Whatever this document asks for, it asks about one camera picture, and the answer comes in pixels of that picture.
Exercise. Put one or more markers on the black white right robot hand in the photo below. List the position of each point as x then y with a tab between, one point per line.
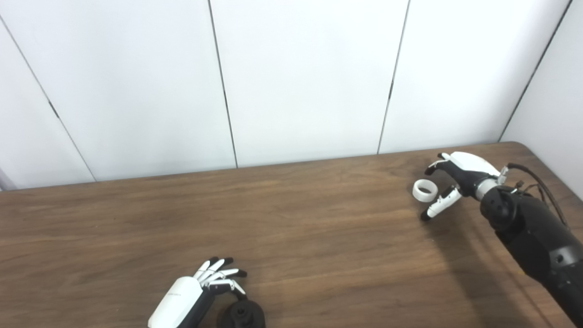
469	166

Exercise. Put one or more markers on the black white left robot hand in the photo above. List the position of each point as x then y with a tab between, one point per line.
177	300

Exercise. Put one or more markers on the round black plastic part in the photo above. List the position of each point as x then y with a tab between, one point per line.
243	316

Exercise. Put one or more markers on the grey wall corner post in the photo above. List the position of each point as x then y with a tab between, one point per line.
5	181

